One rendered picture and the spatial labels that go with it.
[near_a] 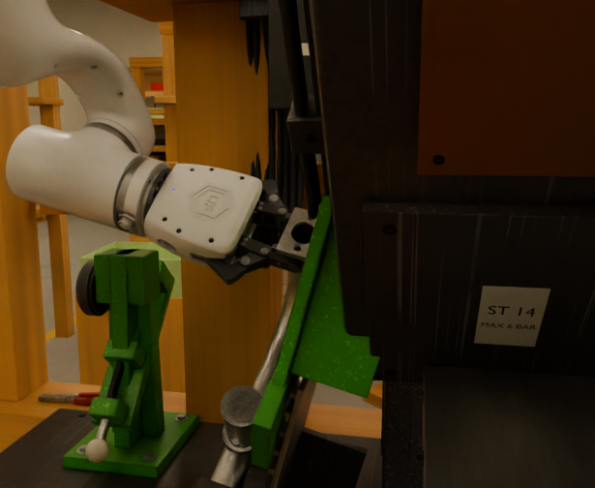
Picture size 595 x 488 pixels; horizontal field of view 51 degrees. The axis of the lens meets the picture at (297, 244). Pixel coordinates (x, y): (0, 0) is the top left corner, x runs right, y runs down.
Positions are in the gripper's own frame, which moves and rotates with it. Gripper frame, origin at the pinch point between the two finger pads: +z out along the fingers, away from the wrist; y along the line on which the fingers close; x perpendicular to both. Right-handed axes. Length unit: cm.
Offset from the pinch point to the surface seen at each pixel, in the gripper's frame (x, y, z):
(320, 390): 260, 76, -2
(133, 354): 21.0, -10.3, -17.7
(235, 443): 4.2, -20.0, 1.0
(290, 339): -5.9, -12.7, 3.5
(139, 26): 649, 712, -496
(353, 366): -4.3, -12.6, 9.2
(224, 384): 38.6, -4.7, -8.5
